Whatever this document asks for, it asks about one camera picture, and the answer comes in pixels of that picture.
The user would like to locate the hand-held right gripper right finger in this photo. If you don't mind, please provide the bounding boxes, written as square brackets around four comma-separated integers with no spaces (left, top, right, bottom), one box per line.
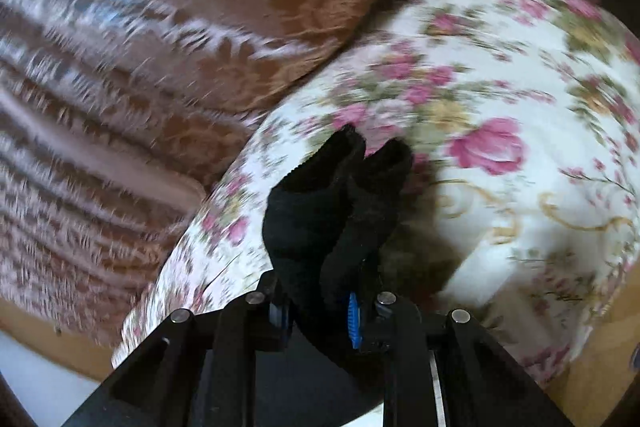
[346,289,576,427]

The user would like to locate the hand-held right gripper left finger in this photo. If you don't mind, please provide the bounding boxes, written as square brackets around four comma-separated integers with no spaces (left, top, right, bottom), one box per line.
[62,269,297,427]

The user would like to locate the black pants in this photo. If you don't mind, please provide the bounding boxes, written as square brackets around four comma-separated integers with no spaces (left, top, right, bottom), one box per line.
[264,124,414,415]

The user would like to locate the floral bedspread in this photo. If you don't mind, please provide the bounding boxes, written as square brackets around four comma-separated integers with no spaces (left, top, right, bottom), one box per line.
[112,0,640,390]

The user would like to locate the brown floral curtain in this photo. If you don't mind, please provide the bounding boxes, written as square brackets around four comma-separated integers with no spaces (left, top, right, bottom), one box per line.
[0,0,407,350]

